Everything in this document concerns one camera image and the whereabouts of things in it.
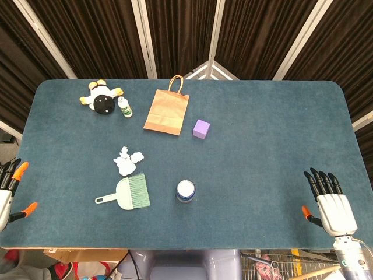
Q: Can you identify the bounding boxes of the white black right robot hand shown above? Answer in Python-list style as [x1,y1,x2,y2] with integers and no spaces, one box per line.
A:
[301,167,358,237]

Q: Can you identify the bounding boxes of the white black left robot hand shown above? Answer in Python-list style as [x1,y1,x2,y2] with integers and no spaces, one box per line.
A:
[0,158,39,233]

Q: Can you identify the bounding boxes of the green striped cloth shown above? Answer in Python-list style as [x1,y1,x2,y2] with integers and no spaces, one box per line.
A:
[94,172,151,211]

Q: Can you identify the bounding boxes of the large white tissue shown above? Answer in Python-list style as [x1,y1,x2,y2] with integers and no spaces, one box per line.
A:
[115,146,145,177]

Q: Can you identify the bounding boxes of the wooden stick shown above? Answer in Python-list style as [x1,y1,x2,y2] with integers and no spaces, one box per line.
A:
[297,264,342,280]

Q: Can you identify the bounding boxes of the blue felt table cover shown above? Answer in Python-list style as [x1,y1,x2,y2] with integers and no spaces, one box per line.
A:
[0,78,373,251]

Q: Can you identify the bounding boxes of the brown cardboard box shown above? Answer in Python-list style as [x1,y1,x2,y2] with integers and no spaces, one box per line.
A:
[43,248,129,263]

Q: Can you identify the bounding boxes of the red bag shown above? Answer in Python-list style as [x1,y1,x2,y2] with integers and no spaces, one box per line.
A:
[48,261,117,280]

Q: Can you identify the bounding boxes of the white black plush toy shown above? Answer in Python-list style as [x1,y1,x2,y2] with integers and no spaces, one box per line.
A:
[79,79,124,116]

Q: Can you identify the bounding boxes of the brown pleated curtain panel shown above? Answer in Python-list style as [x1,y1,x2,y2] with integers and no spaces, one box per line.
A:
[27,0,149,79]
[282,0,373,164]
[145,0,218,79]
[215,0,318,81]
[0,0,76,135]

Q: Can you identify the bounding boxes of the blue white soda can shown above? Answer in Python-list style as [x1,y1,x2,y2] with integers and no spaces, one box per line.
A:
[175,180,196,203]

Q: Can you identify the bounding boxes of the small white green bottle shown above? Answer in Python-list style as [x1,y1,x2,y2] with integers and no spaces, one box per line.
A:
[117,97,133,118]

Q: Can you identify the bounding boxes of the purple cube block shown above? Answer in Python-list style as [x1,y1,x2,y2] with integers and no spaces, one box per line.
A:
[192,119,211,139]

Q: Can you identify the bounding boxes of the lavender robot torso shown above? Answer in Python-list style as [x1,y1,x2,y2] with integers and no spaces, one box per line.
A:
[121,249,242,280]

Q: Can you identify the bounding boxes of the brown paper bag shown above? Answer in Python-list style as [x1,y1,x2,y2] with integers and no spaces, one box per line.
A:
[143,75,190,137]

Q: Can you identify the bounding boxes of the metal wire basket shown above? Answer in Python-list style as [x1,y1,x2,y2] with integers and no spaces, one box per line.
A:
[240,249,344,280]

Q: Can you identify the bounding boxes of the white screen frame post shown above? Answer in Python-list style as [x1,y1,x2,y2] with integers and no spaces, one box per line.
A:
[130,0,158,79]
[205,0,227,79]
[0,120,23,139]
[272,0,329,81]
[351,110,373,131]
[11,0,78,79]

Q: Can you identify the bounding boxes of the black cable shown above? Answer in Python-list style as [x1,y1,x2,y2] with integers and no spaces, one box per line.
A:
[109,250,139,280]

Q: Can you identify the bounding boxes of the white screen frame foot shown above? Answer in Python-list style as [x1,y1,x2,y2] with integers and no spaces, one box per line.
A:
[185,59,240,81]

